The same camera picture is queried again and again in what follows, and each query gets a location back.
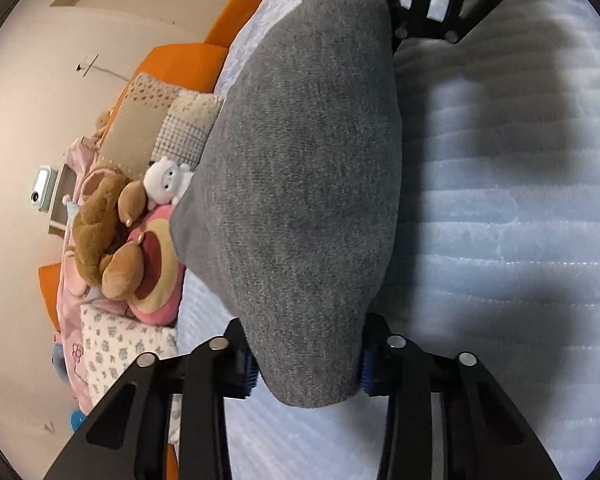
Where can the small white plush toy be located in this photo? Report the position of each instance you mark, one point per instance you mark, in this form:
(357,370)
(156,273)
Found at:
(162,180)

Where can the small tan plush toy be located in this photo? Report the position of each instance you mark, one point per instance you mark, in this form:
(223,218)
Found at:
(104,121)

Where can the white wall socket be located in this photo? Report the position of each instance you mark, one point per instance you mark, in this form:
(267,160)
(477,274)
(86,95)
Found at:
(86,62)

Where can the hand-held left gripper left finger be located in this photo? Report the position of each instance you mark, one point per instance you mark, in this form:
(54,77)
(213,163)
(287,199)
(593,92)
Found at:
(205,410)

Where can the blue party hat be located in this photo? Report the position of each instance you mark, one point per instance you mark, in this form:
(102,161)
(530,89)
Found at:
(71,209)

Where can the beige patchwork pillow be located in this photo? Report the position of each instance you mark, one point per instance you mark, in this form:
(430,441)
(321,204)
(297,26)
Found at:
(140,125)

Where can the pink round cushion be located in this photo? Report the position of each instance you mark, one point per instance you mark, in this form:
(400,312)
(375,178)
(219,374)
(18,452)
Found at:
(160,270)

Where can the pale green projector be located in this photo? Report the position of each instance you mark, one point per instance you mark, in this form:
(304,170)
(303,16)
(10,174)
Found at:
(45,187)

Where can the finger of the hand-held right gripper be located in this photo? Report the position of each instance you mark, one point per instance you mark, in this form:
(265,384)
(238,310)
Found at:
(430,5)

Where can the orange sofa bed frame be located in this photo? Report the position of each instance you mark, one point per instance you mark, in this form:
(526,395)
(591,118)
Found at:
(180,67)

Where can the brown plush toy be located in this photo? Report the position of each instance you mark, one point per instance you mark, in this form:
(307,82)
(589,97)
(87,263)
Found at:
(97,225)

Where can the white floral pillow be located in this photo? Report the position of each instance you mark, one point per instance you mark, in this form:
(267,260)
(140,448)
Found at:
(110,340)

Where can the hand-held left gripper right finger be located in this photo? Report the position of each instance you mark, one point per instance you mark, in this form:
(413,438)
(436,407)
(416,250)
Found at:
(410,410)

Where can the grey zip jacket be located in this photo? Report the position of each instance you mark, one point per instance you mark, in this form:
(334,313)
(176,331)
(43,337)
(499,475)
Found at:
(300,185)

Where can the white bedside shelf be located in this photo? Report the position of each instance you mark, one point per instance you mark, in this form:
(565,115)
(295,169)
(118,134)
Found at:
(63,200)

